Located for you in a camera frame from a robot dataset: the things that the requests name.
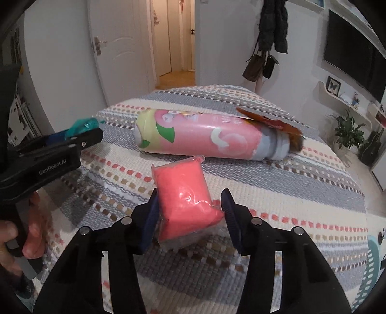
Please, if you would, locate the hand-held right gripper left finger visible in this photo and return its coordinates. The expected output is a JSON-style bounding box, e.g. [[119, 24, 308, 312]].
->
[[33, 187, 160, 314]]

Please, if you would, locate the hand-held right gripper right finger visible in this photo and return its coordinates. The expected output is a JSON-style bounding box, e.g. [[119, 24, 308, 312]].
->
[[220, 188, 352, 314]]

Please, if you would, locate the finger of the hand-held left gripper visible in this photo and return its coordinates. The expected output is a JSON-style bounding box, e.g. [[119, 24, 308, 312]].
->
[[14, 127, 103, 156]]

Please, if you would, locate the teal plastic wrapper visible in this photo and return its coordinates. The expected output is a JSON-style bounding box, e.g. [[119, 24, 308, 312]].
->
[[65, 118, 106, 141]]

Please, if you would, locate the pink plastic packet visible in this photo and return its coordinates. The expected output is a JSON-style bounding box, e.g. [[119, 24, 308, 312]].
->
[[151, 155, 225, 250]]

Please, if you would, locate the person's left hand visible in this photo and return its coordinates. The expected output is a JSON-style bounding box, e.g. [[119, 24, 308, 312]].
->
[[0, 191, 46, 277]]

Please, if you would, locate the striped woven blanket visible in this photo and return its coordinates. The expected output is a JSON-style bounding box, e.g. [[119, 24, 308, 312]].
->
[[6, 85, 370, 314]]

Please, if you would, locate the white door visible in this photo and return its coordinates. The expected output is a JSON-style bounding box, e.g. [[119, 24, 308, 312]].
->
[[87, 0, 157, 106]]

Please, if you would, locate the pink labelled bottle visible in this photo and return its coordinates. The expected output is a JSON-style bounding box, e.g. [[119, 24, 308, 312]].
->
[[135, 109, 293, 160]]

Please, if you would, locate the orange foil wrapper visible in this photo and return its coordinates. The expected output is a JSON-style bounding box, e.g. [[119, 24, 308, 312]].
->
[[236, 107, 305, 151]]

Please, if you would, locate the teal printed cloth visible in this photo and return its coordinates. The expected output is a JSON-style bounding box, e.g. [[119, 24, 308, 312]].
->
[[362, 226, 386, 302]]

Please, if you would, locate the potted green plant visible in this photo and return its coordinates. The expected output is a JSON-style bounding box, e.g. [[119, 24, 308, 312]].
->
[[329, 109, 367, 151]]

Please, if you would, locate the white standing air conditioner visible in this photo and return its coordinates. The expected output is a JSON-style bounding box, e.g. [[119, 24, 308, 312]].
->
[[372, 145, 386, 191]]

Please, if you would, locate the black acoustic guitar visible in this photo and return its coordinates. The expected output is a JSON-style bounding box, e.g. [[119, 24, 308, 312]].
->
[[359, 130, 385, 166]]

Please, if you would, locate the brown hanging bag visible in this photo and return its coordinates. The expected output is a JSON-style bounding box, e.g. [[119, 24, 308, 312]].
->
[[243, 50, 266, 82]]

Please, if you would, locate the black hanging bag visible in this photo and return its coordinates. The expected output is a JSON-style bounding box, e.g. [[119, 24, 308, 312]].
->
[[263, 54, 279, 79]]

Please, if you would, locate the framed butterfly picture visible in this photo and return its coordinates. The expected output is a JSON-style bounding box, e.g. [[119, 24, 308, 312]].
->
[[326, 75, 343, 96]]

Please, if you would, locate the rounded white red shelf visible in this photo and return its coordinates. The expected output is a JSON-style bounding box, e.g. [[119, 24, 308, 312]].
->
[[368, 103, 386, 127]]

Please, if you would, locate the dark hanging coat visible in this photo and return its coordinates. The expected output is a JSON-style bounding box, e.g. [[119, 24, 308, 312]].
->
[[259, 0, 288, 55]]

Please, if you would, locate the short curved wall shelf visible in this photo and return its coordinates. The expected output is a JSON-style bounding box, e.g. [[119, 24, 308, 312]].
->
[[320, 81, 373, 127]]

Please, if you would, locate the wall television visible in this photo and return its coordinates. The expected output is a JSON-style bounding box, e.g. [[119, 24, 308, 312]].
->
[[323, 9, 386, 103]]

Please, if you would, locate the wide box wall shelf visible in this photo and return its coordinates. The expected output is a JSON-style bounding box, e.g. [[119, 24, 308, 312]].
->
[[308, 0, 329, 13]]

